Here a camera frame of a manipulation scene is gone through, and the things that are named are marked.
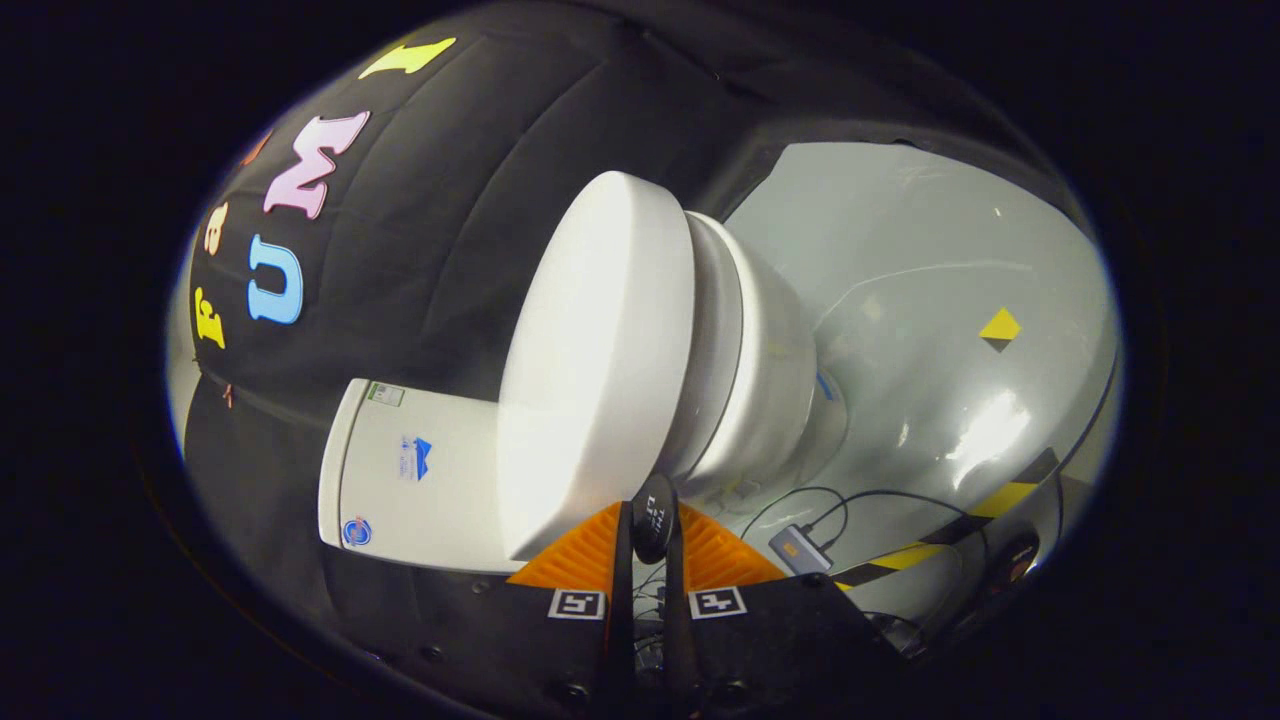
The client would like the black cable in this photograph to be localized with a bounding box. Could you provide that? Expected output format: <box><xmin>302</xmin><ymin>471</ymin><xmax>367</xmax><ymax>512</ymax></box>
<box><xmin>740</xmin><ymin>487</ymin><xmax>851</xmax><ymax>546</ymax></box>
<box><xmin>815</xmin><ymin>489</ymin><xmax>991</xmax><ymax>561</ymax></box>

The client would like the yellow black hazard tape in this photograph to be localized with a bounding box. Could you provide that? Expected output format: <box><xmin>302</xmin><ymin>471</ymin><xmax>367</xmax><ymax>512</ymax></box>
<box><xmin>835</xmin><ymin>448</ymin><xmax>1061</xmax><ymax>591</ymax></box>

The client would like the black backdrop cloth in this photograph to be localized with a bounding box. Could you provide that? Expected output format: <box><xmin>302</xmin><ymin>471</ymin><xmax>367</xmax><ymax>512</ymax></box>
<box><xmin>165</xmin><ymin>3</ymin><xmax>1091</xmax><ymax>666</ymax></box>

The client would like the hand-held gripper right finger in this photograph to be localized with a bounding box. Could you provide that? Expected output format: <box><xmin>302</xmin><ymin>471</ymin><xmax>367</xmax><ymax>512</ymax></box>
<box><xmin>665</xmin><ymin>500</ymin><xmax>906</xmax><ymax>720</ymax></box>

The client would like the white toilet tank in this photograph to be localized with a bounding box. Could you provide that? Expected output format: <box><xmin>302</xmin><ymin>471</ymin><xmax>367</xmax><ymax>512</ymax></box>
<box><xmin>318</xmin><ymin>378</ymin><xmax>531</xmax><ymax>575</ymax></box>

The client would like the white toilet bowl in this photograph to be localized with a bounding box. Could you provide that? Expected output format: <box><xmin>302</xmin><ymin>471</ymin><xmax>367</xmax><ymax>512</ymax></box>
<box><xmin>655</xmin><ymin>210</ymin><xmax>849</xmax><ymax>501</ymax></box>

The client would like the grey hub box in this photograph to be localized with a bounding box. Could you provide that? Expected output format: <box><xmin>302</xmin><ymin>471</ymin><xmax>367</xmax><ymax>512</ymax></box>
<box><xmin>768</xmin><ymin>524</ymin><xmax>834</xmax><ymax>576</ymax></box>

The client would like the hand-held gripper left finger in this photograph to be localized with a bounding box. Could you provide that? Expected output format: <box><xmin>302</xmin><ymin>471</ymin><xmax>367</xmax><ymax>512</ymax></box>
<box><xmin>380</xmin><ymin>500</ymin><xmax>636</xmax><ymax>720</ymax></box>

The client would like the black lid pull tab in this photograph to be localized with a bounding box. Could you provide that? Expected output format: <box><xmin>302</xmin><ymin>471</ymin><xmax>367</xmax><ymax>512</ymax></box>
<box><xmin>632</xmin><ymin>473</ymin><xmax>681</xmax><ymax>564</ymax></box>

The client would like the yellow floor sticker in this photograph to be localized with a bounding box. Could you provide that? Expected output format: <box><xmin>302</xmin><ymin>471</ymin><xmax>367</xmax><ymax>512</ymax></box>
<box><xmin>978</xmin><ymin>307</ymin><xmax>1023</xmax><ymax>353</ymax></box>

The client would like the black device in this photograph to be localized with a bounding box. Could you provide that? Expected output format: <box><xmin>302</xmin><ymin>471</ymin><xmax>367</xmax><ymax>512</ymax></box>
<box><xmin>975</xmin><ymin>530</ymin><xmax>1041</xmax><ymax>601</ymax></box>

